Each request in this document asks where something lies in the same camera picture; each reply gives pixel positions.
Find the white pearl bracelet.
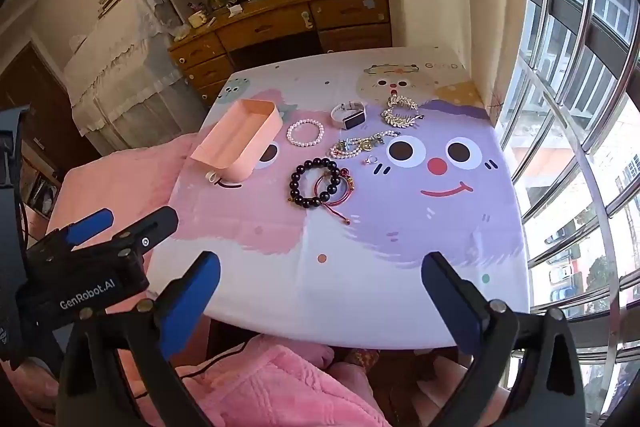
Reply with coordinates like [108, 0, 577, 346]
[284, 118, 324, 150]

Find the black bead bracelet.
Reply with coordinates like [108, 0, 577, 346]
[287, 157, 342, 209]

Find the pink jewelry box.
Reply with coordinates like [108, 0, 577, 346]
[191, 98, 282, 183]

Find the long pearl necklace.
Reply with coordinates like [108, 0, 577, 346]
[327, 129, 403, 160]

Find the cartoon printed tablecloth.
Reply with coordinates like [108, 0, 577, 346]
[148, 46, 529, 349]

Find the silver ring pink stone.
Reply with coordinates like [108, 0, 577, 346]
[363, 155, 378, 165]

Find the wooden desk with drawers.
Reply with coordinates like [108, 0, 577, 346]
[168, 0, 393, 106]

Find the red string bracelet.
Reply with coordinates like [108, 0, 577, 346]
[313, 171, 356, 226]

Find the gold leaf hair comb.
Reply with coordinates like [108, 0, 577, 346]
[381, 94, 424, 129]

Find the pink smart watch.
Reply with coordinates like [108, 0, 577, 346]
[330, 101, 367, 130]

